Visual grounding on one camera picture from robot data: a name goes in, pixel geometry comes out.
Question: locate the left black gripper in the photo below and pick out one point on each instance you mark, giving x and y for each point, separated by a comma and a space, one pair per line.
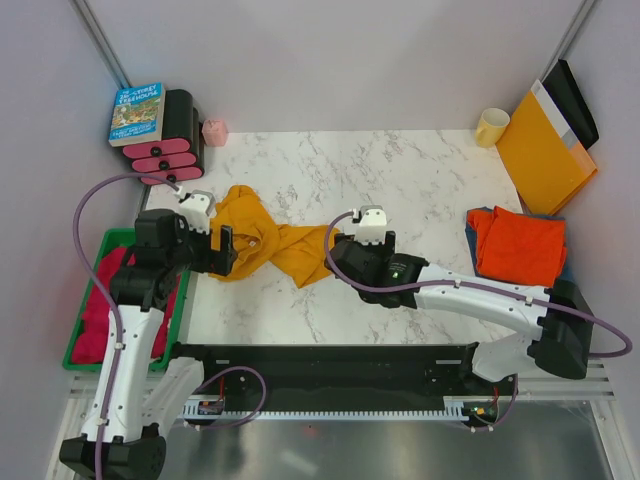
217, 262

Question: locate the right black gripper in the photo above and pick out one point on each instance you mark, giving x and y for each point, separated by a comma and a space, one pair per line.
383, 250

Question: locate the yellow t shirt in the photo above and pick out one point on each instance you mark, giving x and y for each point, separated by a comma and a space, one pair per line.
298, 251

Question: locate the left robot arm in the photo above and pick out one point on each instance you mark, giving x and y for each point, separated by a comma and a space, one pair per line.
124, 435

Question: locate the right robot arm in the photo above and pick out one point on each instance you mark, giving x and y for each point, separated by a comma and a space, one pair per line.
549, 329

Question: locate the blue folded t shirt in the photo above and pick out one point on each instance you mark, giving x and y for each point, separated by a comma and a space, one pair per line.
472, 235

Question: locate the black pink drawer unit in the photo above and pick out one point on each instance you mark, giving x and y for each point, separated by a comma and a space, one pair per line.
179, 155

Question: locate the green plastic tray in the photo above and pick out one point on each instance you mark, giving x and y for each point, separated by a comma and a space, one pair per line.
114, 238

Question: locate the orange folded t shirt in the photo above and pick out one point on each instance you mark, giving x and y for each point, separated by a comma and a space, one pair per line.
520, 245

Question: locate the small pink cube box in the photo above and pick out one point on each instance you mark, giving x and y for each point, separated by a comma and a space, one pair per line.
215, 133

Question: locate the yellow mug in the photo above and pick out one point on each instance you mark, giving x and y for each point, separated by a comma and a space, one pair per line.
491, 126

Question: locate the pink crumpled t shirt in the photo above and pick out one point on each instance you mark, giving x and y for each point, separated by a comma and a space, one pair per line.
89, 347

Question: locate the blue treehouse book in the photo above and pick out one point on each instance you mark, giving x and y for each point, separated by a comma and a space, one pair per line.
137, 115

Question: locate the orange padded envelope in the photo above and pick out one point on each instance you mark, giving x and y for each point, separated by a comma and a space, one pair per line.
544, 172

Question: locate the white grey envelope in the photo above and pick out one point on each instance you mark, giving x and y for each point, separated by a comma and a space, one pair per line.
554, 115

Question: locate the black folder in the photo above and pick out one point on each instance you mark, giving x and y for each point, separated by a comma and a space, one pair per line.
566, 94

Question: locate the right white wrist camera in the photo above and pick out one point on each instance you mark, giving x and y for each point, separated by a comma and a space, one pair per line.
371, 225

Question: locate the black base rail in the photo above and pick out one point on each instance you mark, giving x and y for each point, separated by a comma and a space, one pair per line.
323, 379

